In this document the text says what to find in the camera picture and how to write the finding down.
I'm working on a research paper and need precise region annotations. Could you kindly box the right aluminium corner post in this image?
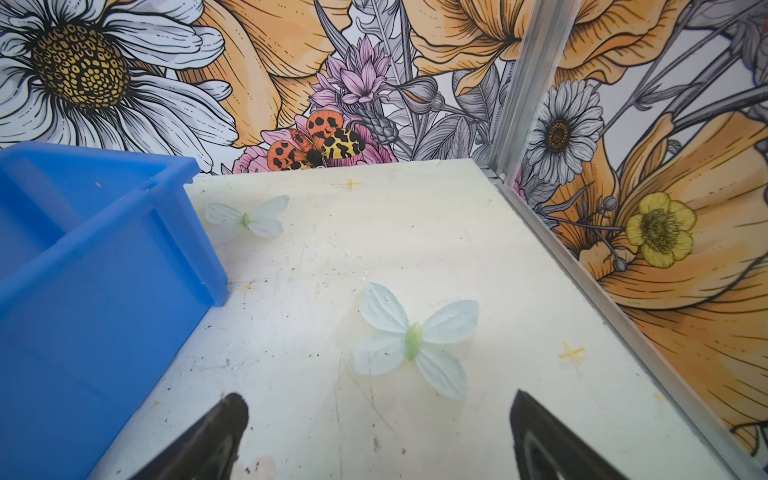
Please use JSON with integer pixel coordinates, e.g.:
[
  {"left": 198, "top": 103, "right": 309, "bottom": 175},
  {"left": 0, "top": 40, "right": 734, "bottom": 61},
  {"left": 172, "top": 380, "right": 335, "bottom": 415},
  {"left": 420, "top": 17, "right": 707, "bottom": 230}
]
[{"left": 493, "top": 1, "right": 767, "bottom": 478}]

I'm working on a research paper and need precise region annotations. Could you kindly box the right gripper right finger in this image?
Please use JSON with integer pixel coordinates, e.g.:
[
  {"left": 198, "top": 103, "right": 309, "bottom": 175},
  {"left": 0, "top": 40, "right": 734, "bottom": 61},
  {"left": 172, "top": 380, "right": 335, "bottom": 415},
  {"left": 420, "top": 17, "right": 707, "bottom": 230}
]
[{"left": 509, "top": 390, "right": 626, "bottom": 480}]

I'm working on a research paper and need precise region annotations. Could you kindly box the blue plastic storage bin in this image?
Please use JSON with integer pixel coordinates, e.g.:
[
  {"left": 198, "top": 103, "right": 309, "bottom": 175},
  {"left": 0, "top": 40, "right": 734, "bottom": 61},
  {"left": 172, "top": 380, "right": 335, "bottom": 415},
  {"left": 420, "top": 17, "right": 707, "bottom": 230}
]
[{"left": 1, "top": 142, "right": 228, "bottom": 479}]

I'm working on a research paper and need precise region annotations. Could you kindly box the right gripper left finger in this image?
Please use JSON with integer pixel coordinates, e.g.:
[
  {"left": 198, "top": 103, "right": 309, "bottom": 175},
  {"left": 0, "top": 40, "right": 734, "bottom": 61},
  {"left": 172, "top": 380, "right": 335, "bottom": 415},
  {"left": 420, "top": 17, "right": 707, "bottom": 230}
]
[{"left": 132, "top": 393, "right": 249, "bottom": 480}]

